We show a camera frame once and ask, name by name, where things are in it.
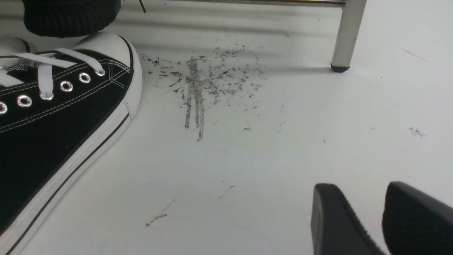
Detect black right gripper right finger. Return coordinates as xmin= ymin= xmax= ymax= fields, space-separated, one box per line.
xmin=382 ymin=181 xmax=453 ymax=255

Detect black white lace-up sneaker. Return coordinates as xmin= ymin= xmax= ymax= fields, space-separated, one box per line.
xmin=0 ymin=32 xmax=143 ymax=255

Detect stainless steel shoe rack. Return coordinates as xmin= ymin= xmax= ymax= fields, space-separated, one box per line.
xmin=130 ymin=0 xmax=367 ymax=73

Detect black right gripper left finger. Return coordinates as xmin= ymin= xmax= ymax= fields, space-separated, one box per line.
xmin=310 ymin=183 xmax=384 ymax=255

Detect black knit sneaker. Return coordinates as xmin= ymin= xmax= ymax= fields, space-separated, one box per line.
xmin=22 ymin=0 xmax=124 ymax=38

